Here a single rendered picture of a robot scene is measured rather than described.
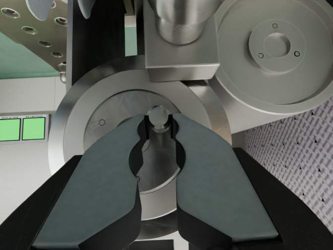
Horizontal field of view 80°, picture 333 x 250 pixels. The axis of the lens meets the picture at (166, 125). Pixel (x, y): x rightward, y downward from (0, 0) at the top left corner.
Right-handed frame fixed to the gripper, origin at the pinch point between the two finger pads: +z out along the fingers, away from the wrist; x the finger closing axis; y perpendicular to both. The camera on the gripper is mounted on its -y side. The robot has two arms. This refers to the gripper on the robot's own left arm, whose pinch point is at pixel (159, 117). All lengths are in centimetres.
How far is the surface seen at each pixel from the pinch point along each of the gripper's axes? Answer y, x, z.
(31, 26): -3.5, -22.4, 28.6
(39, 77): 79, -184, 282
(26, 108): 115, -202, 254
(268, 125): 10.8, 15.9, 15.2
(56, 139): 3.1, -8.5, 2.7
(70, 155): 3.5, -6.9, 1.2
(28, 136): 20.1, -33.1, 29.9
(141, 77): -1.0, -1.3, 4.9
